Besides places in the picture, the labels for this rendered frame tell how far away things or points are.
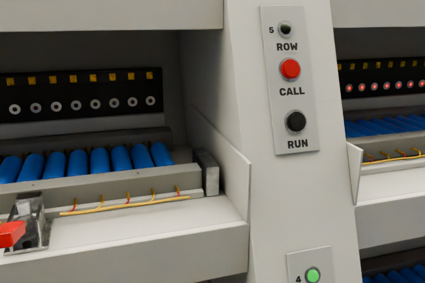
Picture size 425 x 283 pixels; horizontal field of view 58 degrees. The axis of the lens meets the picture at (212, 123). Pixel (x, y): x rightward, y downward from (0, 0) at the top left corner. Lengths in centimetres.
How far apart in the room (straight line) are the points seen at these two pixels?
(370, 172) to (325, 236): 11
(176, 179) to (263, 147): 8
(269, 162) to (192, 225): 8
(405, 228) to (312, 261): 11
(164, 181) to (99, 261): 8
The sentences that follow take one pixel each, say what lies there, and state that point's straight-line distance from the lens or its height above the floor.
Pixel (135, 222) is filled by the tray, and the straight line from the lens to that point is 31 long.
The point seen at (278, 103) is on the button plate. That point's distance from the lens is 31.
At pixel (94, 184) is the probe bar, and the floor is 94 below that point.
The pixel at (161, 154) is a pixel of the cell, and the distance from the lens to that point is 38.
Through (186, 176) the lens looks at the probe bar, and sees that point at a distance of 34.
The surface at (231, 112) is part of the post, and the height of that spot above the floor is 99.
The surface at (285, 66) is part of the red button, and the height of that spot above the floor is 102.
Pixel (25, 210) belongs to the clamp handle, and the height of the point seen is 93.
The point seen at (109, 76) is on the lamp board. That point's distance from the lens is 44.
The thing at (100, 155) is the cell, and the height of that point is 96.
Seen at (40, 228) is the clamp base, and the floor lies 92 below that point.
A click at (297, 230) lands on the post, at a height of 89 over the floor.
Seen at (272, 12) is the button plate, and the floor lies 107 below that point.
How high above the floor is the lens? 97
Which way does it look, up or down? 3 degrees up
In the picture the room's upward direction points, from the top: 6 degrees counter-clockwise
